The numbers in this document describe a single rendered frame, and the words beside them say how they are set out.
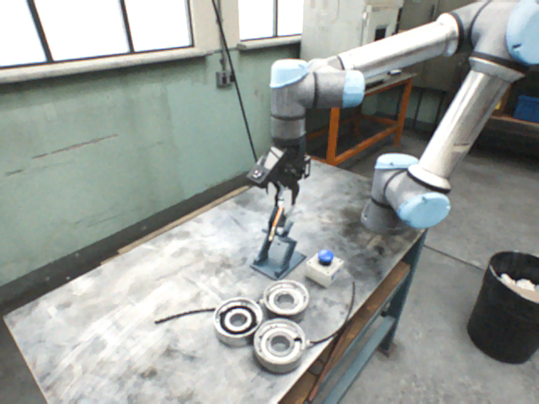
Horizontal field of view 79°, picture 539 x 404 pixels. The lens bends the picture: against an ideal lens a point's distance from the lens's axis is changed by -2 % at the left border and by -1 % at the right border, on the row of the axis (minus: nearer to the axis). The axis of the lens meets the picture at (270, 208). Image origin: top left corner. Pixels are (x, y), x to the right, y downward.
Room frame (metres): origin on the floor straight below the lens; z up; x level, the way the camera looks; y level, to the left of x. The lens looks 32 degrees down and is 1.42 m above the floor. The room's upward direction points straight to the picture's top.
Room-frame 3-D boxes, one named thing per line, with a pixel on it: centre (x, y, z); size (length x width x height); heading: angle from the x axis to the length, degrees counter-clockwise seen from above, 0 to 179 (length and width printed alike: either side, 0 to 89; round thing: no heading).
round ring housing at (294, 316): (0.54, -0.04, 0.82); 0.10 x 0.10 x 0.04
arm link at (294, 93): (0.72, -0.04, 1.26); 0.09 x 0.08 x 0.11; 96
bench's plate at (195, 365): (0.76, 0.00, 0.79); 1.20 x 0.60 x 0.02; 138
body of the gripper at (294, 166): (0.73, -0.04, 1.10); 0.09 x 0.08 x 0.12; 141
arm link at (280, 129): (0.72, -0.04, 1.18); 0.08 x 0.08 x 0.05
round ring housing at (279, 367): (0.42, -0.02, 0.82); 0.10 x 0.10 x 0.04
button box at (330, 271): (0.65, -0.14, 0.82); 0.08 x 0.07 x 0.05; 138
